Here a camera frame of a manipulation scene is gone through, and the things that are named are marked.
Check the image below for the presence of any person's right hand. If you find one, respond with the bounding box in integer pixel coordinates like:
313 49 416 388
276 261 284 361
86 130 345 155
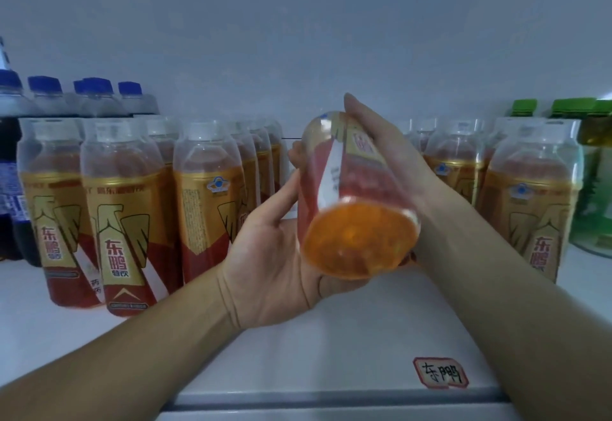
287 93 453 266

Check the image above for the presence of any person's left hand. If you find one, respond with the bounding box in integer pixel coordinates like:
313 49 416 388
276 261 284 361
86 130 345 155
218 169 369 331

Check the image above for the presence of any gold red drink bottle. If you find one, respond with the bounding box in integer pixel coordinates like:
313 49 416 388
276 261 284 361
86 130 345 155
296 112 422 280

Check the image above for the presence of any row of amber drink bottles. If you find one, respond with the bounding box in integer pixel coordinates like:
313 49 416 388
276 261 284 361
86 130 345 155
16 114 585 318

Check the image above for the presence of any white metal shelf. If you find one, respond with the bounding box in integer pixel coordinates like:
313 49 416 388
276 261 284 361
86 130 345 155
0 0 612 421

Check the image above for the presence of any row of green-capped bottles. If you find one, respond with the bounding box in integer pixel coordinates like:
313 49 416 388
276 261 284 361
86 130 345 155
507 97 612 259

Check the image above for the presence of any group of blue-capped cola bottles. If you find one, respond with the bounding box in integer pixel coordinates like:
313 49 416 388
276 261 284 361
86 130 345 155
0 69 160 266

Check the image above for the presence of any person's left forearm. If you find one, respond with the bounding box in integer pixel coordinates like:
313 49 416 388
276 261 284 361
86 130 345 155
0 267 240 421

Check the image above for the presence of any person's right forearm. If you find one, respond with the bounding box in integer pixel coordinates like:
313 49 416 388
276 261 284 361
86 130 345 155
416 196 612 421

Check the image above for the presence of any grey shelf label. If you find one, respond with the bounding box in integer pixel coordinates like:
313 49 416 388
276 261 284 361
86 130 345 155
413 355 470 390

